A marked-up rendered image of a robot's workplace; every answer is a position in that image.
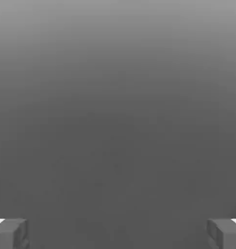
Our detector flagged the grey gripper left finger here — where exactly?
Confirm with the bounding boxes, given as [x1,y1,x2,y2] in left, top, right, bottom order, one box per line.
[0,218,30,249]

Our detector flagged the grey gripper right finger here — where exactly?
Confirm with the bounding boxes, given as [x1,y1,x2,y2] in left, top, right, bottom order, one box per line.
[206,218,236,249]

